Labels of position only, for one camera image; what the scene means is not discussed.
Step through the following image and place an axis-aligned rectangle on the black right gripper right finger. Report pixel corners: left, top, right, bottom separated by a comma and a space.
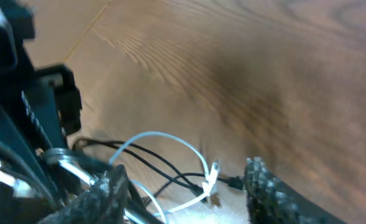
243, 157, 344, 224

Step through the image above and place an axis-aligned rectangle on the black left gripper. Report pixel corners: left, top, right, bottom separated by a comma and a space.
0, 64, 82, 205

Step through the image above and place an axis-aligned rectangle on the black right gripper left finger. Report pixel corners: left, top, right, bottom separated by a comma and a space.
39, 165, 129, 224

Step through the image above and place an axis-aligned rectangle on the white usb cable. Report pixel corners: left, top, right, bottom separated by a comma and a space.
58, 131, 221, 224

